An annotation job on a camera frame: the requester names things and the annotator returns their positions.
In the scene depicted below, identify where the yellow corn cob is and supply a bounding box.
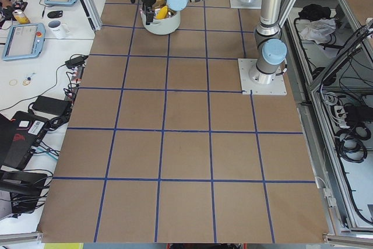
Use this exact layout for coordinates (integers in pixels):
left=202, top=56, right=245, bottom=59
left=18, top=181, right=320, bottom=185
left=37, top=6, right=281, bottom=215
left=156, top=5, right=168, bottom=20

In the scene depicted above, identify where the power strip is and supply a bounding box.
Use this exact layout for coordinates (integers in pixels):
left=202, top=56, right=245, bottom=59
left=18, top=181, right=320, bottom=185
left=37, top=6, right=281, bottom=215
left=64, top=65, right=85, bottom=101

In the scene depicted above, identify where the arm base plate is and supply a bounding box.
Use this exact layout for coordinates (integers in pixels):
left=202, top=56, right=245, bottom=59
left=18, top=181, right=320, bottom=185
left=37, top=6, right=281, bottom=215
left=238, top=58, right=287, bottom=96
left=230, top=0, right=262, bottom=9

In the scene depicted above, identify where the black power brick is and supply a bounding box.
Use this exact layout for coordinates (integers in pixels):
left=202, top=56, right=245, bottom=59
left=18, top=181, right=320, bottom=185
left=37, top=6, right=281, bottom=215
left=32, top=96, right=72, bottom=115

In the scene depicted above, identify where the black laptop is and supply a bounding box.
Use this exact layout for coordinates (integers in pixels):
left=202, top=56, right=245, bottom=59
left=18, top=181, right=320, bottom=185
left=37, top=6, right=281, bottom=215
left=1, top=111, right=49, bottom=170

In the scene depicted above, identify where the blue teach pendant near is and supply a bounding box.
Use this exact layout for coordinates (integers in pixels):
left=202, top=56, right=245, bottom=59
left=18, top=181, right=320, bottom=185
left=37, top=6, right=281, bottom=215
left=2, top=23, right=45, bottom=61

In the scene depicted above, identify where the black computer mouse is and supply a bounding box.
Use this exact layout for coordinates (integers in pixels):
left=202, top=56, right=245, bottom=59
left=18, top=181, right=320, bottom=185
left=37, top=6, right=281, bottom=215
left=47, top=10, right=63, bottom=19

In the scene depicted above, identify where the pale green steel pot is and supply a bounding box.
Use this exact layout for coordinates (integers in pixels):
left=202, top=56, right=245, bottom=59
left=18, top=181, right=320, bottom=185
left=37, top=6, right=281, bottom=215
left=140, top=0, right=181, bottom=35

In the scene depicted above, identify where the white mug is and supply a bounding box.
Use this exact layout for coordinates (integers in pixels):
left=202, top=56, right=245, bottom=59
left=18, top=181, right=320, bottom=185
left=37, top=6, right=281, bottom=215
left=48, top=20, right=71, bottom=39

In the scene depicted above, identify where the black power adapter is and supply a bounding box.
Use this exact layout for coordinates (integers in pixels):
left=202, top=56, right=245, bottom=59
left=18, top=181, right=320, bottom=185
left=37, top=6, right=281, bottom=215
left=65, top=55, right=89, bottom=69

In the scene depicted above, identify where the yellow can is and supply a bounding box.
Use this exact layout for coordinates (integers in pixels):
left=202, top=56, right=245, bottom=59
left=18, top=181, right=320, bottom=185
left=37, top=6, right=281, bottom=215
left=12, top=9, right=30, bottom=24

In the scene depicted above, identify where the white crumpled cloth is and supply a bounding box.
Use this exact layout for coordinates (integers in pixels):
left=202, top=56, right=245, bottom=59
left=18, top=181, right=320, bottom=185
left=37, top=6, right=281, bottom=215
left=300, top=19, right=336, bottom=44

